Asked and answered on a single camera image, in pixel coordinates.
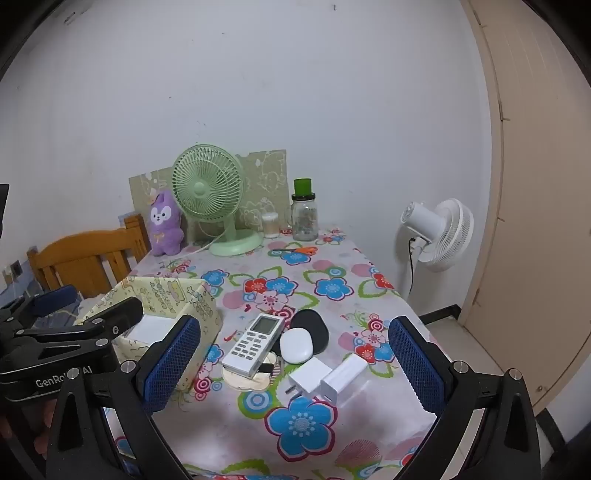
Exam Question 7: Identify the beige wooden door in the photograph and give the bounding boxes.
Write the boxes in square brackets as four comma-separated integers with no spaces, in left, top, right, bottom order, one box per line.
[462,0,591,416]

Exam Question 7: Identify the white oval case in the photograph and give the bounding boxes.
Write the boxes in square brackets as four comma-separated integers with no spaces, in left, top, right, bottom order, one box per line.
[280,328,315,364]

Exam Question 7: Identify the white fan cable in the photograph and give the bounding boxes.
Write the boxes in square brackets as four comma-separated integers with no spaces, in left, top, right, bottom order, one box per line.
[182,231,232,257]

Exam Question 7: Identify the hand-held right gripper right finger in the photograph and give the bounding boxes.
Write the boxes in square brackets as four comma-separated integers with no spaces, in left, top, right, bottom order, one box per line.
[388,316,543,480]

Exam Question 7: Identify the cream round plush charm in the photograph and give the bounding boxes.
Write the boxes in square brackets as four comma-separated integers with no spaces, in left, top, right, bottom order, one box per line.
[222,355,281,393]

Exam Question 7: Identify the black fan cable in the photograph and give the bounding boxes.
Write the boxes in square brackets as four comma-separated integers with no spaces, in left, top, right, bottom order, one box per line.
[407,237,417,296]

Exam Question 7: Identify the purple plush toy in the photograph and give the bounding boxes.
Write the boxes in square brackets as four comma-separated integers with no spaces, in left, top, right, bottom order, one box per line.
[148,189,185,257]

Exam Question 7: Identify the white remote control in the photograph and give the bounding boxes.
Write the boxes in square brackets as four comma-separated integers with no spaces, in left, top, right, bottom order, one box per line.
[222,313,283,378]

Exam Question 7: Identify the wooden chair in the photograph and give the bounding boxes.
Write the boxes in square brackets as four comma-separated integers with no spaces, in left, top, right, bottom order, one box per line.
[27,213,151,298]

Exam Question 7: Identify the person's left hand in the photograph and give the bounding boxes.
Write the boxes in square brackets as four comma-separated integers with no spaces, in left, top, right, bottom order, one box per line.
[33,401,60,459]

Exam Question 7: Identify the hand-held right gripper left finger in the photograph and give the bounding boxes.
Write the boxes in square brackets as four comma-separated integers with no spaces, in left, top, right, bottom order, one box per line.
[46,314,204,480]

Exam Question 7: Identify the large white charger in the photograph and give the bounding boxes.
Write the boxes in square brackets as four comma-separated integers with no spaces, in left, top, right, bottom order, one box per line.
[320,353,369,404]

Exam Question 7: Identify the beige printed board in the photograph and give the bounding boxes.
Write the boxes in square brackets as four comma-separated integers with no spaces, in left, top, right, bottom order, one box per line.
[128,148,289,241]

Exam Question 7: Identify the yellow fabric storage box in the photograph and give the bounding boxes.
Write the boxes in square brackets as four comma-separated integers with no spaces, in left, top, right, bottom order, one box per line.
[74,276,223,393]

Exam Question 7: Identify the plaid blue-grey quilt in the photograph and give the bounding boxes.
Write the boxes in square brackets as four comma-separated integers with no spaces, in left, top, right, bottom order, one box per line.
[28,295,109,329]

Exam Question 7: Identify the black oval case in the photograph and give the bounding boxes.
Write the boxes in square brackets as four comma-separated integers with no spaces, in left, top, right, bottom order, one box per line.
[272,308,329,356]

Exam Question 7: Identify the white standing fan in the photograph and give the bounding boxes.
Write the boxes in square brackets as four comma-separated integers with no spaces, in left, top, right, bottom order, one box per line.
[397,198,475,301]

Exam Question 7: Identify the green desk fan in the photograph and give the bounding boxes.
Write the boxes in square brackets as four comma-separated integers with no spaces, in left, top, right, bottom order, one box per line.
[172,144,264,257]

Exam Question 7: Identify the glass jar green lid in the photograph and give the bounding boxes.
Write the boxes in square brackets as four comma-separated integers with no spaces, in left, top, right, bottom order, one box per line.
[291,178,320,242]

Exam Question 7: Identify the small white charger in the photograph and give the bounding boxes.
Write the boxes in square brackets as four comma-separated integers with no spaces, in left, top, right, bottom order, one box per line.
[288,359,331,398]

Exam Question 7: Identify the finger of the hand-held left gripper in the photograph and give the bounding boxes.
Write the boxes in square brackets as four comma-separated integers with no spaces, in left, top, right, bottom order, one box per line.
[0,285,79,331]
[14,296,145,358]

